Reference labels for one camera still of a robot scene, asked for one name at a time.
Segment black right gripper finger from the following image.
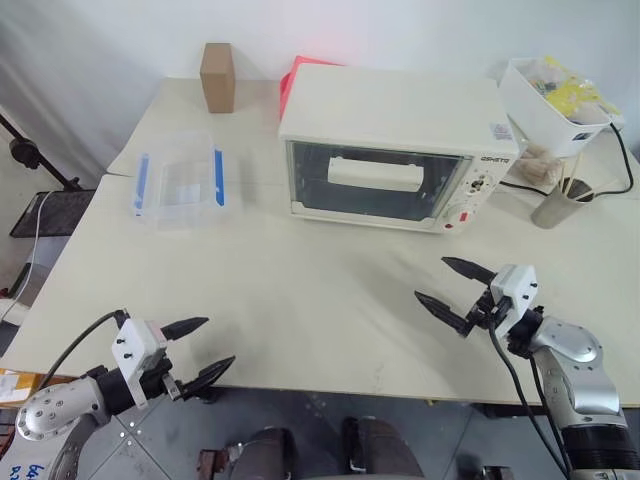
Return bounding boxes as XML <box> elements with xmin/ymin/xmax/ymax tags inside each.
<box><xmin>440</xmin><ymin>256</ymin><xmax>498</xmax><ymax>286</ymax></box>
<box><xmin>413</xmin><ymin>290</ymin><xmax>475</xmax><ymax>339</ymax></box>

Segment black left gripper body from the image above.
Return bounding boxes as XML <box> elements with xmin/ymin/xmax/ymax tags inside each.
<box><xmin>140</xmin><ymin>359</ymin><xmax>186</xmax><ymax>402</ymax></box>

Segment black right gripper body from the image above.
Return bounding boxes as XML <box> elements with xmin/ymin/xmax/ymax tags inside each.
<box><xmin>466</xmin><ymin>288</ymin><xmax>512</xmax><ymax>335</ymax></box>

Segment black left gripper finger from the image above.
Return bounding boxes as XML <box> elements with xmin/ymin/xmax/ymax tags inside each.
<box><xmin>180</xmin><ymin>355</ymin><xmax>237</xmax><ymax>402</ymax></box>
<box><xmin>159</xmin><ymin>316</ymin><xmax>211</xmax><ymax>343</ymax></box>

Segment white toaster oven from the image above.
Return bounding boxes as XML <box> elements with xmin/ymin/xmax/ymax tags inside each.
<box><xmin>277</xmin><ymin>63</ymin><xmax>522</xmax><ymax>236</ymax></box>

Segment metal cup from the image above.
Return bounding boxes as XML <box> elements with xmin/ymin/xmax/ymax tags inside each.
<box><xmin>530</xmin><ymin>176</ymin><xmax>597</xmax><ymax>230</ymax></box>

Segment bagged bread rolls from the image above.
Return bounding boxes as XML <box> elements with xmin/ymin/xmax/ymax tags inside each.
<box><xmin>516</xmin><ymin>143</ymin><xmax>565</xmax><ymax>185</ymax></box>

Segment clear container with blue clips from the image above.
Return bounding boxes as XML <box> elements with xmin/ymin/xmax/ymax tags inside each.
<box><xmin>130</xmin><ymin>130</ymin><xmax>228</xmax><ymax>232</ymax></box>

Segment flat cardboard box with label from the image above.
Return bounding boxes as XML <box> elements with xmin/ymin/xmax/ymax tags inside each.
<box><xmin>0</xmin><ymin>368</ymin><xmax>47</xmax><ymax>407</ymax></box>

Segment white plastic bin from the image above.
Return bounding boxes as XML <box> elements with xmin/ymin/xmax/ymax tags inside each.
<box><xmin>499</xmin><ymin>57</ymin><xmax>627</xmax><ymax>159</ymax></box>

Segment black mesh tray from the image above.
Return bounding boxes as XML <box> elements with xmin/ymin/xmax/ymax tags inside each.
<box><xmin>9</xmin><ymin>189</ymin><xmax>97</xmax><ymax>239</ymax></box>

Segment yellow packets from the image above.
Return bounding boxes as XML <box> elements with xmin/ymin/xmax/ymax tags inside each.
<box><xmin>543</xmin><ymin>54</ymin><xmax>622</xmax><ymax>122</ymax></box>

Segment black tripod stand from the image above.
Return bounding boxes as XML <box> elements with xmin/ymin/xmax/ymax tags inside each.
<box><xmin>0</xmin><ymin>111</ymin><xmax>82</xmax><ymax>193</ymax></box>

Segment brown cardboard box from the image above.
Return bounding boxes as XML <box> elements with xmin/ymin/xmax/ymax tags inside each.
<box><xmin>199</xmin><ymin>42</ymin><xmax>237</xmax><ymax>115</ymax></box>

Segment red plastic bin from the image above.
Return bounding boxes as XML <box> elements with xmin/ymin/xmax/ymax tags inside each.
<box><xmin>277</xmin><ymin>54</ymin><xmax>347</xmax><ymax>122</ymax></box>

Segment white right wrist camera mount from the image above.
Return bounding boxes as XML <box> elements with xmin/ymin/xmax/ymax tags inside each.
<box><xmin>489</xmin><ymin>264</ymin><xmax>538</xmax><ymax>342</ymax></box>

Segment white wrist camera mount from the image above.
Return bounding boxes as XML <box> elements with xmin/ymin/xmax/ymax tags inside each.
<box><xmin>489</xmin><ymin>264</ymin><xmax>538</xmax><ymax>342</ymax></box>
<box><xmin>110</xmin><ymin>317</ymin><xmax>169</xmax><ymax>410</ymax></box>

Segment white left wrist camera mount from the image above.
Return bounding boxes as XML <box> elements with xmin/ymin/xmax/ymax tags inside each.
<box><xmin>110</xmin><ymin>317</ymin><xmax>169</xmax><ymax>410</ymax></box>

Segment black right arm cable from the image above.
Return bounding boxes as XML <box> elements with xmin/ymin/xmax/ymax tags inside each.
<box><xmin>488</xmin><ymin>319</ymin><xmax>572</xmax><ymax>479</ymax></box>

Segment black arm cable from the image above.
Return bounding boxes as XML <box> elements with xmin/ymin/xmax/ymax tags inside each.
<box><xmin>38</xmin><ymin>309</ymin><xmax>126</xmax><ymax>384</ymax></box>
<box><xmin>488</xmin><ymin>319</ymin><xmax>572</xmax><ymax>479</ymax></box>

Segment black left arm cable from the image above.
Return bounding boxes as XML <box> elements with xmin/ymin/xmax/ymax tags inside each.
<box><xmin>38</xmin><ymin>309</ymin><xmax>126</xmax><ymax>384</ymax></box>

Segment glass oven door with handle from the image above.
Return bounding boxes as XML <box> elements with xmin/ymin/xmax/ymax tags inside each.
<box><xmin>284</xmin><ymin>139</ymin><xmax>474</xmax><ymax>221</ymax></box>

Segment white cable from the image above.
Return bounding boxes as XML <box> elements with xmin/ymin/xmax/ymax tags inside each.
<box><xmin>0</xmin><ymin>189</ymin><xmax>53</xmax><ymax>322</ymax></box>

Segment black power cord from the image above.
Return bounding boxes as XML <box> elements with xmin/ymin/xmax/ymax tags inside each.
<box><xmin>498</xmin><ymin>121</ymin><xmax>636</xmax><ymax>197</ymax></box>

